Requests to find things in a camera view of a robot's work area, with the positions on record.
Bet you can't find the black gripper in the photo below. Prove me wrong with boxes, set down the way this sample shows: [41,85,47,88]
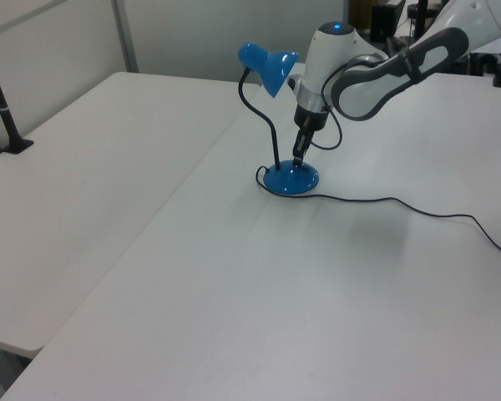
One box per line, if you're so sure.
[291,103,331,168]

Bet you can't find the blue gooseneck desk lamp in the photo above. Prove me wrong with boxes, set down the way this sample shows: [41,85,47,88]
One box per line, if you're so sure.
[236,40,320,196]

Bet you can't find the black box under papers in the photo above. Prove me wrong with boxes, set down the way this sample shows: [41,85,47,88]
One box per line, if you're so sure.
[438,56,470,76]

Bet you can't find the black thin background pole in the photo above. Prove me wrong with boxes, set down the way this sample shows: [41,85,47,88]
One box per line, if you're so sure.
[415,0,430,41]

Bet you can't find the white paper sheets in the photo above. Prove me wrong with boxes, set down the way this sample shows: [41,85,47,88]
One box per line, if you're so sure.
[469,33,501,55]

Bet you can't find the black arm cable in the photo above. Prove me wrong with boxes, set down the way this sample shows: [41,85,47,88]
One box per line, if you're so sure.
[308,58,392,152]

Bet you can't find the black lamp power cable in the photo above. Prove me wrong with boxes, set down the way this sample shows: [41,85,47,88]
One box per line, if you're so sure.
[255,165,501,264]

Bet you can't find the grey partition frame post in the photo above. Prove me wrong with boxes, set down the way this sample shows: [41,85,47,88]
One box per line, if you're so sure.
[110,0,139,74]

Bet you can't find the black camera stand with clamp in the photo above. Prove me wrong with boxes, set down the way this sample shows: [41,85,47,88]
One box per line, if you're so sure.
[0,36,35,155]

